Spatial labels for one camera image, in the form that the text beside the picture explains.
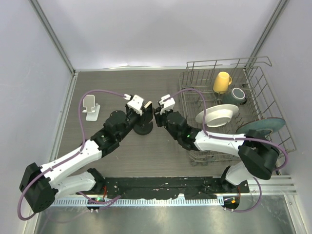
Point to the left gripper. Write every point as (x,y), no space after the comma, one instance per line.
(138,116)

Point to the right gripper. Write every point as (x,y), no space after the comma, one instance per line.
(158,116)

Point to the black round-base phone stand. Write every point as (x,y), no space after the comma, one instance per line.
(143,128)

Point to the phone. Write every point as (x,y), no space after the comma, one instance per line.
(148,113)

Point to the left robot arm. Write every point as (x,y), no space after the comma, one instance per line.
(42,185)

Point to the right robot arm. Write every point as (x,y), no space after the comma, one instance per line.
(258,157)

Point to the silver folding phone stand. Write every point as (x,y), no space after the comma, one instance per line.
(91,108)

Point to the white bowl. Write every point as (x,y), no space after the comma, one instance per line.
(217,116)

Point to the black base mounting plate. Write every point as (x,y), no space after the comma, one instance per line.
(164,188)

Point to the yellow mug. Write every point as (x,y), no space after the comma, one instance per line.
(222,82)

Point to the dark green mug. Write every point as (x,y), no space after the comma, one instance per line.
(235,96)

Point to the blue-green plate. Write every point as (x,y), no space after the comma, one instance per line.
(265,126)

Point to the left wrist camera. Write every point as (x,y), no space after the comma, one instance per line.
(135,102)

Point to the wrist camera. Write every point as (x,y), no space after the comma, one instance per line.
(135,102)
(166,103)

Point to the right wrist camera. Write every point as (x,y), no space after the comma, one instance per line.
(166,103)

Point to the metal wire dish rack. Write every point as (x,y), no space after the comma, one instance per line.
(247,74)

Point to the white slotted cable duct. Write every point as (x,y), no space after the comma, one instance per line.
(180,201)

